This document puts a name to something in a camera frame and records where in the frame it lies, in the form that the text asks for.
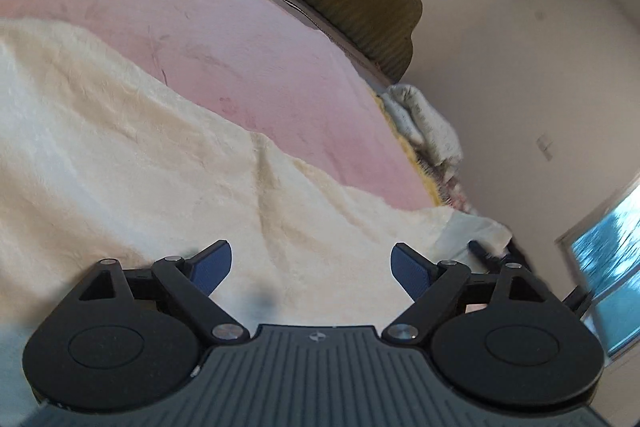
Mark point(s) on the large side window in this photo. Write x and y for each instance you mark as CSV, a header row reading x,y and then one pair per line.
x,y
607,267

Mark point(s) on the yellow patterned bedsheet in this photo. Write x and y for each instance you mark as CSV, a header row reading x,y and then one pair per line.
x,y
424,169

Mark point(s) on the white wall switch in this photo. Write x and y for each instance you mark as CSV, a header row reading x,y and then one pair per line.
x,y
546,148

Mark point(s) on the cream white blanket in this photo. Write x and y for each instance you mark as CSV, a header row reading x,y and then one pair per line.
x,y
150,167

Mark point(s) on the white patterned bundled cloth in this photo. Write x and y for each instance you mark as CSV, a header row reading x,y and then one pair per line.
x,y
425,122

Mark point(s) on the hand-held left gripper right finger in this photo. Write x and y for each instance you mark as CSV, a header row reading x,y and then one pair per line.
x,y
410,269

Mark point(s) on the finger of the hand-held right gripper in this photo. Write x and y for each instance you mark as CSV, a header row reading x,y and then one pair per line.
x,y
580,296
481,250

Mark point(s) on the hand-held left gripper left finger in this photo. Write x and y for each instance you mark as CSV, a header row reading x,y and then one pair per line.
x,y
212,264

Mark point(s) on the pink floral blanket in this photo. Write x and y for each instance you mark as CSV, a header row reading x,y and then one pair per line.
x,y
210,32

